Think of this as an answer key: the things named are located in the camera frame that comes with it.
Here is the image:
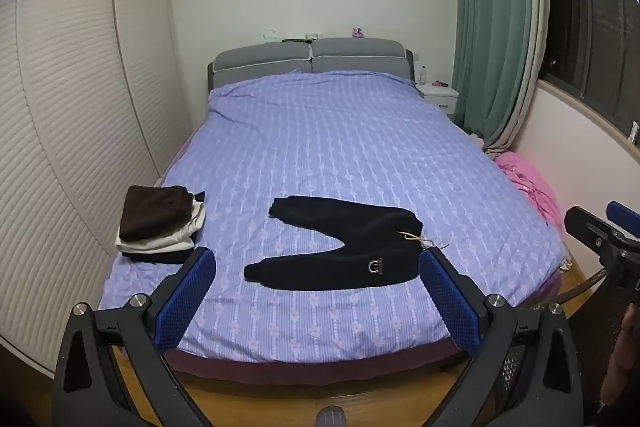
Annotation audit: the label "white nightstand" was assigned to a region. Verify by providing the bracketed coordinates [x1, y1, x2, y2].
[416, 83, 460, 122]

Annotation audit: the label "person's right hand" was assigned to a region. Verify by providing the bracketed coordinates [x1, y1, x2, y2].
[600, 303, 640, 409]

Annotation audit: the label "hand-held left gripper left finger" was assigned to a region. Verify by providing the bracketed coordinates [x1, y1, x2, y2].
[52, 246, 218, 427]

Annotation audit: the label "dark window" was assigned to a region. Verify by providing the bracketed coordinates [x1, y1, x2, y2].
[539, 0, 640, 138]

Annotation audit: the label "black pants with tan drawstring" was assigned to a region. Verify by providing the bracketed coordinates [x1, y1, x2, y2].
[243, 195, 448, 292]

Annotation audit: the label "purple floral bedsheet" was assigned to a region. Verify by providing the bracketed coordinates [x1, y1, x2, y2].
[98, 71, 568, 364]

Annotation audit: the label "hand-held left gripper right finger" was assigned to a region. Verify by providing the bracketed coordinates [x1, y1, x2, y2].
[419, 247, 586, 427]

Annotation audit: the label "pink crumpled blanket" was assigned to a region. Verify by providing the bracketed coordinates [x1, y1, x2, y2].
[494, 150, 566, 233]

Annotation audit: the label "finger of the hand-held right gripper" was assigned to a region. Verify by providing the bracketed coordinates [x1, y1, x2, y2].
[564, 205, 628, 258]
[605, 200, 640, 242]

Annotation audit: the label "folded brown pants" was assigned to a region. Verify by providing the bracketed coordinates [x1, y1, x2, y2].
[119, 185, 195, 243]

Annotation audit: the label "folded white garment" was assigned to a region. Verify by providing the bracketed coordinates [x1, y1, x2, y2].
[115, 201, 207, 254]

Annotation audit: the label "white louvered wardrobe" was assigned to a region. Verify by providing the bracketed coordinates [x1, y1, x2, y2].
[0, 0, 195, 379]

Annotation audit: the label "green curtain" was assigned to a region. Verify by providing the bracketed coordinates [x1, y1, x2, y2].
[450, 0, 538, 148]

